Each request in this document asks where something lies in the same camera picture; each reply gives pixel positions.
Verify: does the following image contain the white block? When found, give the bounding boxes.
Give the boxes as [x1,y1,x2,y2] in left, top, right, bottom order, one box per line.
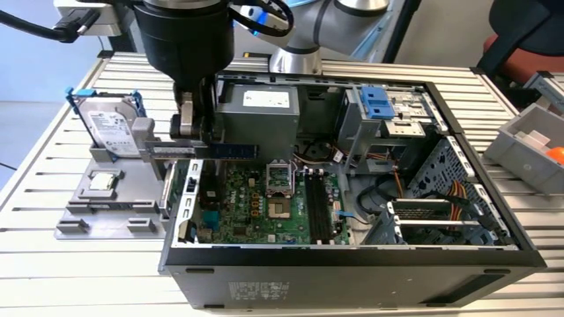
[514,130,552,147]

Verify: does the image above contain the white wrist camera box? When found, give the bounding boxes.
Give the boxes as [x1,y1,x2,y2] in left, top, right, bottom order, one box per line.
[54,0,124,38]

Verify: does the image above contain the grey storage tray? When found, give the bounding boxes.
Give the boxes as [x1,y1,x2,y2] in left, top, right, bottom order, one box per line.
[523,71,564,115]

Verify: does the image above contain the black rear port block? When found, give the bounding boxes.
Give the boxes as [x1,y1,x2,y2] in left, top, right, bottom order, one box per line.
[199,167,224,213]

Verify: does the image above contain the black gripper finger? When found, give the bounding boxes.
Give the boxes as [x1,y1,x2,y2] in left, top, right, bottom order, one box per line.
[168,77,228,160]

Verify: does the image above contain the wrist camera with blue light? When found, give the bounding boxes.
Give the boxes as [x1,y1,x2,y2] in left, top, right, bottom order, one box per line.
[235,1,283,36]

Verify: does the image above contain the grey power supply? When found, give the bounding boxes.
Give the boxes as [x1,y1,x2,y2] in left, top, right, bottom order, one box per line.
[215,84,302,168]

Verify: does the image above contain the silver CPU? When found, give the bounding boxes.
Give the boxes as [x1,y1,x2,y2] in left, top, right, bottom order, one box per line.
[87,173,116,192]

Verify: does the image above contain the orange ball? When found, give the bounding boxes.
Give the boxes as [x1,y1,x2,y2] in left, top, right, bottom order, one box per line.
[544,147,564,165]

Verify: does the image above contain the black frame post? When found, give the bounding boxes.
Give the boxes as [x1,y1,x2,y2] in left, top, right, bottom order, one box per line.
[382,0,423,64]
[107,34,150,54]

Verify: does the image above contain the thin orange power wires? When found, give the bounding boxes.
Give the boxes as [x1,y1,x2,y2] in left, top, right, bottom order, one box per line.
[394,166,406,199]

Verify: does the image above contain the CPU socket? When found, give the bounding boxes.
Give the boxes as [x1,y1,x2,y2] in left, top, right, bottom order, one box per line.
[267,194,295,221]

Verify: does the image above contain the hard disk in blue carrier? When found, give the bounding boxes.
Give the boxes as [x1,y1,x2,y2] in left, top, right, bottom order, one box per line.
[64,86,147,163]

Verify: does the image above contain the green graphics card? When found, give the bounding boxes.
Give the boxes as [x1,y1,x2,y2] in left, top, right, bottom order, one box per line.
[160,158,196,219]

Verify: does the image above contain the black looped cable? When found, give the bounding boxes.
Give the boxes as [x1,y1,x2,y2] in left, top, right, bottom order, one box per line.
[228,0,295,38]

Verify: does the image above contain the grey parts rack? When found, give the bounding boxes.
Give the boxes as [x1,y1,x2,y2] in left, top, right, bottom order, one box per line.
[54,115,178,241]

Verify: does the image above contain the black PC case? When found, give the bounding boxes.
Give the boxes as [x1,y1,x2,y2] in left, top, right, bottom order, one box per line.
[158,68,548,310]

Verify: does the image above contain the black camera cable with plug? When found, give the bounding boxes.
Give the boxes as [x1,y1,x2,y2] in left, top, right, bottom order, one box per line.
[0,9,99,44]

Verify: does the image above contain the flat orange yellow wire bundle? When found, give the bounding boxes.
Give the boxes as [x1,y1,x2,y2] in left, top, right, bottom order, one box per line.
[443,182,470,221]

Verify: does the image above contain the black RAM slot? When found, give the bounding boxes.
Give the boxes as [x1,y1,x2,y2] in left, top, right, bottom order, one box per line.
[316,170,331,244]
[306,170,319,244]
[311,170,324,244]

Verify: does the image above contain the teal board connector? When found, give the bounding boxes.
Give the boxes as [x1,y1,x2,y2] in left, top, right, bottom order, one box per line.
[202,211,222,229]

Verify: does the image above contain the grey metal drive cage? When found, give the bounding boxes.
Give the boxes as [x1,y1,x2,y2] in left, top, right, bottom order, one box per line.
[339,84,447,175]

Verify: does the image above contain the green motherboard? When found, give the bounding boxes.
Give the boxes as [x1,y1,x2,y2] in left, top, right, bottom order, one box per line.
[196,164,355,246]

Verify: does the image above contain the metal socket cover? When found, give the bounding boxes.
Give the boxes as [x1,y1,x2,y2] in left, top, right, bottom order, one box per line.
[266,160,296,196]

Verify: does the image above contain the blue plastic drive latch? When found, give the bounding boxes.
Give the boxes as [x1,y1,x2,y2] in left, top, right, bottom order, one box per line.
[359,86,394,121]

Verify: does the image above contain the black CPU cooler fan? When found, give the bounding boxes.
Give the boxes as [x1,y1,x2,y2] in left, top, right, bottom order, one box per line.
[294,139,344,163]

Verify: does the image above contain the thick black cable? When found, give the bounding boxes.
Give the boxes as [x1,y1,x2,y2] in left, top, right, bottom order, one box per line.
[355,178,400,227]

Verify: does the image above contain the grey metal disk bay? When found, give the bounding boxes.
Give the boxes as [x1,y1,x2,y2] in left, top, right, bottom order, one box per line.
[363,197,503,246]

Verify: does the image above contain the grey plastic bin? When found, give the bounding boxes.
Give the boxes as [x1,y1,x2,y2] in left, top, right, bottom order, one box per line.
[484,102,564,196]

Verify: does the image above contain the red and black office chair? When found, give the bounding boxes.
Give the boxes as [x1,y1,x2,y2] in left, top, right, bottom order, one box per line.
[476,0,564,87]

